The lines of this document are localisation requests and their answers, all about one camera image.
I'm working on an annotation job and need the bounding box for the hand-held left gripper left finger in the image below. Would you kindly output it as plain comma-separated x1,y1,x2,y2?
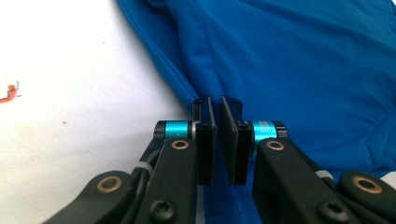
134,96,219,224

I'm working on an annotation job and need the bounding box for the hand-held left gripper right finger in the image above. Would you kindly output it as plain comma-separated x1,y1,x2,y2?
219,95,363,224

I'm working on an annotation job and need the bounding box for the blue printed t-shirt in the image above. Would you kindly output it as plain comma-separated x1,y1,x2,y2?
115,0,396,224

